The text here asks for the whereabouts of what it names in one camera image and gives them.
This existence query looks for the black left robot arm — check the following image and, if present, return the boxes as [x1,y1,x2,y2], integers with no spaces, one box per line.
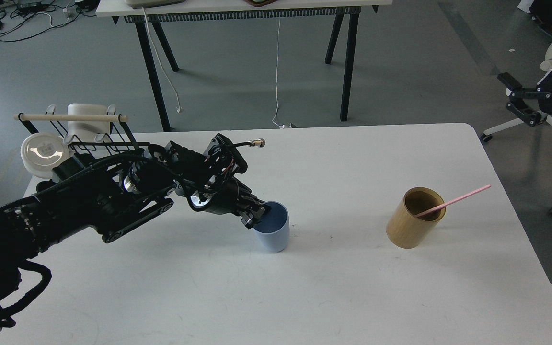
[0,133,270,330]

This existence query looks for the bamboo cylinder holder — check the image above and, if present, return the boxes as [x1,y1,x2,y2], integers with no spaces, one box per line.
[386,186,446,249]

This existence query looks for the white bowl in rack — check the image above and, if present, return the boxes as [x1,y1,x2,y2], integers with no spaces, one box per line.
[20,132,71,179]

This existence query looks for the background table with black legs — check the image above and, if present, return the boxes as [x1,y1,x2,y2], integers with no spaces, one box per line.
[95,0,392,132]

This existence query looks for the white hanging cable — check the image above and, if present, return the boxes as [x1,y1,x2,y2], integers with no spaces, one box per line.
[271,17,293,129]
[141,6,184,114]

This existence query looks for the pink chopstick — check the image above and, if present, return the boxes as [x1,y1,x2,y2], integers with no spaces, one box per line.
[414,185,492,219]

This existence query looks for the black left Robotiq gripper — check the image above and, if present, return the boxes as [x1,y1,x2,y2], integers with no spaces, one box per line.
[187,177,272,229]

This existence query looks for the floor cables and power strip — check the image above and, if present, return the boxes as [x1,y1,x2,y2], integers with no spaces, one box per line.
[0,0,99,53]

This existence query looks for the black wire dish rack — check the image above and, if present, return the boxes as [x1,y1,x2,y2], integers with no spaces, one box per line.
[14,103,152,186]

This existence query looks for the blue plastic cup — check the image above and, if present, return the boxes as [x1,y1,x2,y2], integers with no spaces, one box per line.
[253,201,290,253]

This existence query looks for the white cup in rack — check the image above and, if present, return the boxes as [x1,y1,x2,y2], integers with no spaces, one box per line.
[67,103,111,143]

